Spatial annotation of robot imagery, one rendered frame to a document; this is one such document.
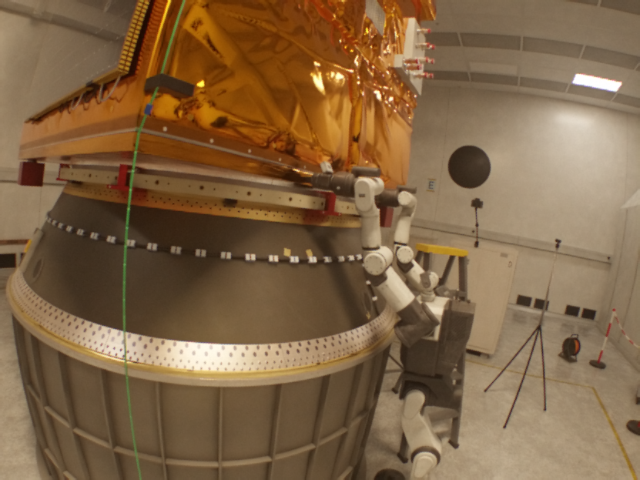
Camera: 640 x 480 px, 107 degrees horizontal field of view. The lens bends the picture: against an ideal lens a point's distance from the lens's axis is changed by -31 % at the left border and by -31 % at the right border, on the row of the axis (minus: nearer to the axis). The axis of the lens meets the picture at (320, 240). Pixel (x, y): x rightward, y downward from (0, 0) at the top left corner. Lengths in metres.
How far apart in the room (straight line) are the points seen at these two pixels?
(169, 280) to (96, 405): 0.53
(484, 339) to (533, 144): 5.46
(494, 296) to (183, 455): 4.12
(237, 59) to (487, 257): 4.10
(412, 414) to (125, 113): 1.51
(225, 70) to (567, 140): 8.62
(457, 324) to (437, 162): 7.67
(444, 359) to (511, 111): 8.11
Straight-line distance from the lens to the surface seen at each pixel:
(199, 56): 0.90
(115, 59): 0.93
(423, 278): 1.40
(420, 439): 1.70
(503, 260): 4.62
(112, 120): 0.95
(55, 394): 1.47
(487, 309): 4.71
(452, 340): 1.40
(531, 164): 8.81
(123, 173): 1.23
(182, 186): 1.15
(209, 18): 0.93
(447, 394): 1.55
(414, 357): 1.44
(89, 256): 1.26
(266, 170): 1.12
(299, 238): 1.24
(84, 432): 1.43
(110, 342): 1.12
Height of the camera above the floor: 1.69
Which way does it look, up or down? 6 degrees down
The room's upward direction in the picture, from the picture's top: 8 degrees clockwise
